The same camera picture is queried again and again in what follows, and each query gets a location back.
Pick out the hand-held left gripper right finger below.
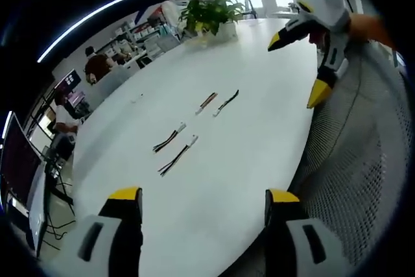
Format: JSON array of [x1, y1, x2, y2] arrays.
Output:
[[264, 188, 361, 277]]

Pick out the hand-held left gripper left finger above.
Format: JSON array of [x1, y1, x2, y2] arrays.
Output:
[[45, 186, 144, 277]]

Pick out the black JST connector cable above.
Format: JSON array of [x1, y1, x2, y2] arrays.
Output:
[[212, 88, 240, 118]]

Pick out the red JST connector cable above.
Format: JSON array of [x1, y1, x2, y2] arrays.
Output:
[[195, 92, 218, 116]]

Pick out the black-red JST connector cable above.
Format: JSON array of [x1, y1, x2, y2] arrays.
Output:
[[158, 134, 199, 177], [152, 122, 187, 154]]

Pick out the white plant pot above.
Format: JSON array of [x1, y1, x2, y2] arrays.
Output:
[[216, 19, 239, 43]]

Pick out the white side desk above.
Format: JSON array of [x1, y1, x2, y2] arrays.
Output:
[[27, 162, 50, 257]]

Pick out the white mesh chair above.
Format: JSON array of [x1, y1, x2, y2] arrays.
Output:
[[290, 42, 415, 270]]

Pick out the green potted plant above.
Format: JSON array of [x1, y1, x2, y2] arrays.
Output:
[[178, 0, 246, 36]]

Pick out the dark computer monitor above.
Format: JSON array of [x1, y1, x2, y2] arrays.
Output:
[[0, 110, 43, 210]]

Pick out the shelves with boxes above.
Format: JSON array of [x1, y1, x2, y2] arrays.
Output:
[[112, 16, 181, 59]]

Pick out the small lit monitor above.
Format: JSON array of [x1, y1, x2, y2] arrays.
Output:
[[60, 68, 82, 91]]

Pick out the curved ceiling light strip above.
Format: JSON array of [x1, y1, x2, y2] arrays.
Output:
[[36, 0, 222, 64]]

